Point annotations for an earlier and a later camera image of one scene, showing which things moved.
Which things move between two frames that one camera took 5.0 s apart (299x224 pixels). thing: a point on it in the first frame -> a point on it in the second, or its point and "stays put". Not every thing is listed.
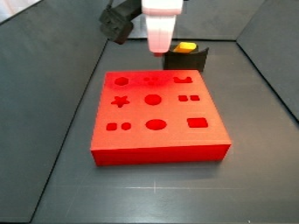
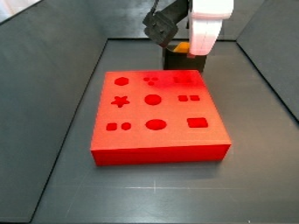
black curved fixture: (186, 60) stays put
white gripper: (161, 14) -> (209, 13)
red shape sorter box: (157, 117) stays put
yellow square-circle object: (185, 47) stays put
